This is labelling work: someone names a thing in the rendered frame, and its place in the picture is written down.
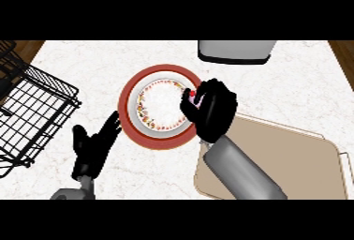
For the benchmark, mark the pink cupcake with red cherry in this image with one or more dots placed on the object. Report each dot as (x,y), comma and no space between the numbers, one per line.
(192,95)

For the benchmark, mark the red round placemat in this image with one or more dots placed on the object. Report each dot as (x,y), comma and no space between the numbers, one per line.
(148,140)

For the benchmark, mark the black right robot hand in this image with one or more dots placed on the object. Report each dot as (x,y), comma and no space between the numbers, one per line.
(214,114)

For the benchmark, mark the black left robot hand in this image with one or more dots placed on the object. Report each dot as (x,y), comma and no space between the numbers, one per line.
(95,150)

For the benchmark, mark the white plate with floral rim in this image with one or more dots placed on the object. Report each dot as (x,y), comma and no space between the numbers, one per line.
(160,104)

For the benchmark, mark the beige tray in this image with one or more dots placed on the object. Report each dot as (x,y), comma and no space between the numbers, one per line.
(300,162)

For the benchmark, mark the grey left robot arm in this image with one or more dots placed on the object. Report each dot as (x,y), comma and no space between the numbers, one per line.
(76,190)

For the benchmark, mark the grey appliance with black base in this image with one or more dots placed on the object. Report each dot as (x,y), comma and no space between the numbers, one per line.
(235,51)

